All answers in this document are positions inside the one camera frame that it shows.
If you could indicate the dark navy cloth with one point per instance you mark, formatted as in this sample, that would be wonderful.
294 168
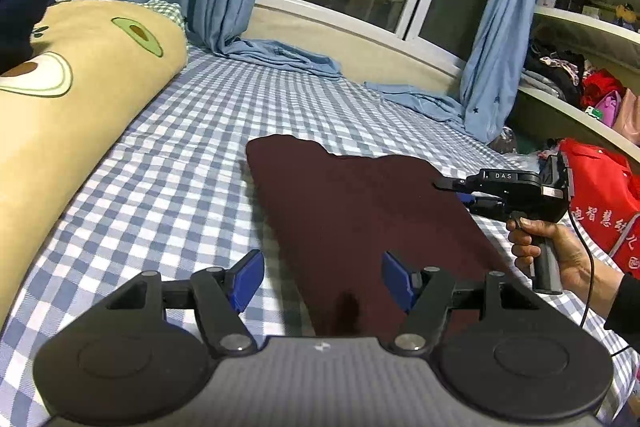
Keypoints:
25 7

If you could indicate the red cloth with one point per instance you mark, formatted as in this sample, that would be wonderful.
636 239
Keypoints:
602 87

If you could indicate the person's right forearm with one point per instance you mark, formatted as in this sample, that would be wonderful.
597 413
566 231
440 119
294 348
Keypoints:
625 307

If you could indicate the green checked cloth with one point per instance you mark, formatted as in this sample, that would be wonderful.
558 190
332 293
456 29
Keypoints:
167 11

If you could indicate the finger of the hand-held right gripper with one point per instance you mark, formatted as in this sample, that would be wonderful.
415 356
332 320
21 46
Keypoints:
468 201
452 184

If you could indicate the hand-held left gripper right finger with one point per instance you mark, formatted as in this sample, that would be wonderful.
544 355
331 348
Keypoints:
397 279

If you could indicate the person's right hand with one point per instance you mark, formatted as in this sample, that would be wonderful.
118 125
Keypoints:
575 262

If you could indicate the dark red garment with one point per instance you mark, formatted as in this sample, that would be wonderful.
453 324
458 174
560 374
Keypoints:
350 207

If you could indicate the white wardrobe shelf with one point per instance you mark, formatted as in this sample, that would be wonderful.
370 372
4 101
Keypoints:
565 104

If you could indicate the yellow avocado print pillow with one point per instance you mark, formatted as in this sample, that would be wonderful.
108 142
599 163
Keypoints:
75 132

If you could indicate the red fabric bag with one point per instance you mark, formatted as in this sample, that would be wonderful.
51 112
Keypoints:
600 187

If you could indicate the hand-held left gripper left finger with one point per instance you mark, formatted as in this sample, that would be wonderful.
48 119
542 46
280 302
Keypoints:
247 281

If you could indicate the pink bag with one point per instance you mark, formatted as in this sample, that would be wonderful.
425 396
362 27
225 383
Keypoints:
614 107

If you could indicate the dark floral clothes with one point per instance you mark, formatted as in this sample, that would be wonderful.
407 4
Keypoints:
555 67

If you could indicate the blue checked bed sheet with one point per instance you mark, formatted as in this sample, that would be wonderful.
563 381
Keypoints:
175 157

